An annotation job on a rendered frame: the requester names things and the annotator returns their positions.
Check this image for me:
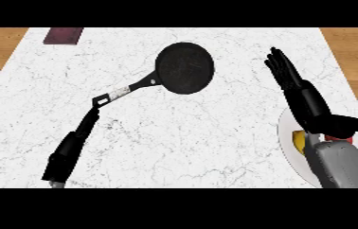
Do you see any white plate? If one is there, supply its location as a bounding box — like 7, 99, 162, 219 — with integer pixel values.
275, 108, 323, 189

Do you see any black frying pan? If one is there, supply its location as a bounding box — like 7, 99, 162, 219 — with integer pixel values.
90, 42, 217, 108

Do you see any yellow and red bell pepper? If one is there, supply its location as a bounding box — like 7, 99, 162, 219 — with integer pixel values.
291, 130, 353, 156

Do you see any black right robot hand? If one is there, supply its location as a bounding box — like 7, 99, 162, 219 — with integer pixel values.
263, 46, 358, 140

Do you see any dark maroon flat block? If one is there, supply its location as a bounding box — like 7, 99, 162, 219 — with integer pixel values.
41, 27, 85, 46

